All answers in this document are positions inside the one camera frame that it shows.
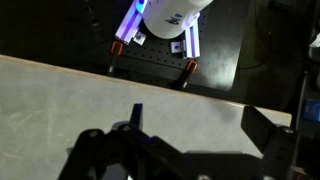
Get small metal corner bracket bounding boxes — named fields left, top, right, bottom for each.
left=132, top=30, right=148, bottom=47
left=170, top=40, right=186, bottom=54

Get aluminium extrusion rail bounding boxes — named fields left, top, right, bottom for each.
left=182, top=12, right=202, bottom=60
left=114, top=0, right=148, bottom=45

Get blue tissue box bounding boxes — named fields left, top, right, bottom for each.
left=302, top=98, right=320, bottom=122

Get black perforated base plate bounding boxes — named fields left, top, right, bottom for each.
left=99, top=0, right=253, bottom=93

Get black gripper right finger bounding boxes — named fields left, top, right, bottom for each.
left=241, top=105, right=301, bottom=180

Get black camera stand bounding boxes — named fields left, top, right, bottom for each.
left=289, top=69, right=310, bottom=132

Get black orange bar clamp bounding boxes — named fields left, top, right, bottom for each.
left=171, top=59, right=199, bottom=90
left=107, top=40, right=124, bottom=75

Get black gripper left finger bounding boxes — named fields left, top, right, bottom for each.
left=58, top=103, right=188, bottom=180

